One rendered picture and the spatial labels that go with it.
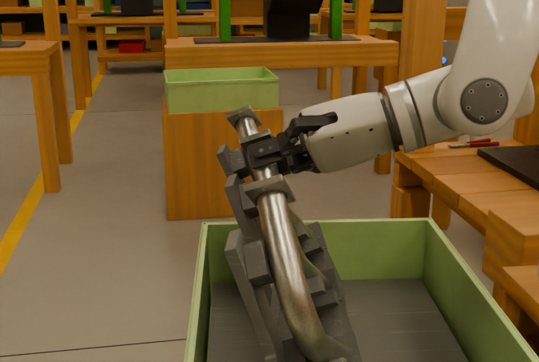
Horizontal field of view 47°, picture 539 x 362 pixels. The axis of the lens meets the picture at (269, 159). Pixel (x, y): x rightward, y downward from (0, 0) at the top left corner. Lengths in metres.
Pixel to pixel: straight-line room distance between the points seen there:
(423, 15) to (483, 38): 1.09
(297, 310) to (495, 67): 0.31
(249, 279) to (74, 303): 2.31
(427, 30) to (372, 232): 0.77
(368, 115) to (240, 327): 0.45
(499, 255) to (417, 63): 0.62
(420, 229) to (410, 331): 0.21
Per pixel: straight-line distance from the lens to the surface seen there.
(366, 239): 1.15
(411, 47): 1.76
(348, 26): 11.21
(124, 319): 2.71
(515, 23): 0.68
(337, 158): 0.76
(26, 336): 2.71
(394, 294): 1.14
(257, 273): 0.59
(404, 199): 1.86
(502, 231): 1.37
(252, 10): 8.40
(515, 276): 1.25
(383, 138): 0.75
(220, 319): 1.05
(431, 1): 1.76
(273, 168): 0.76
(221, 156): 0.90
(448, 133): 0.75
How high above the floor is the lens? 1.40
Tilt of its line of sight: 18 degrees down
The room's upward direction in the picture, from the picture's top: straight up
